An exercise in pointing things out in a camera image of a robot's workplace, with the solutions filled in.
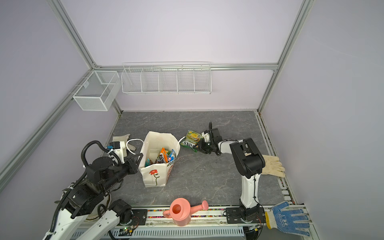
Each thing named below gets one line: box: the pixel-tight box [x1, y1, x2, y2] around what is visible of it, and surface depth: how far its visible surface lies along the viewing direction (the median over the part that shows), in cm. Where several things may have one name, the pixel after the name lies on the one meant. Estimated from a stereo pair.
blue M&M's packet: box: [168, 149, 176, 162], surface depth 77 cm
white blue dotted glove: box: [265, 201, 311, 237], surface depth 74 cm
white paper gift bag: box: [138, 131, 181, 188], surface depth 75 cm
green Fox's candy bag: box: [180, 130, 203, 153], surface depth 101 cm
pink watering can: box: [163, 197, 209, 227], surface depth 68 cm
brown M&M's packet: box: [154, 153, 165, 164], surface depth 77 cm
